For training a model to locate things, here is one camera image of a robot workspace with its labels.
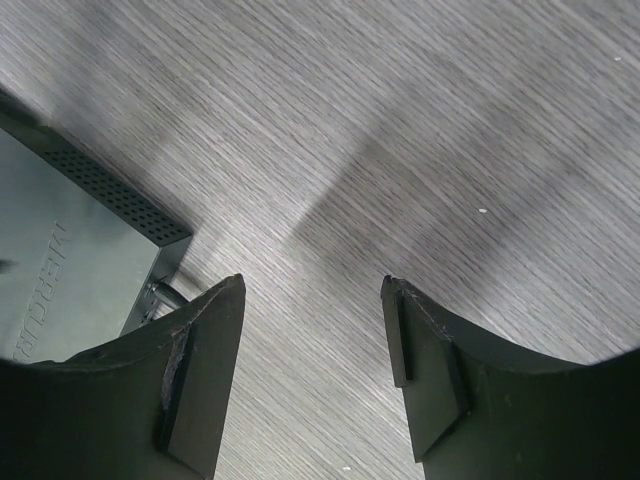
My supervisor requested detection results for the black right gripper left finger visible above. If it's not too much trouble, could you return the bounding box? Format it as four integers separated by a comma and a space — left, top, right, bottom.
1, 274, 246, 479

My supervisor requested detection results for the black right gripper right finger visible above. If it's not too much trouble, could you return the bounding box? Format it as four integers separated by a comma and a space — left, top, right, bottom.
380, 276, 639, 479

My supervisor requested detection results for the black network switch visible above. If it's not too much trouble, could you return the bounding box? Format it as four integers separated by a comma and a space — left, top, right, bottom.
1, 94, 192, 364

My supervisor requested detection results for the black power adapter cord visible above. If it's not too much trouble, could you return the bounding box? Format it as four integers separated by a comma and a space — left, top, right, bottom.
149, 279, 206, 306

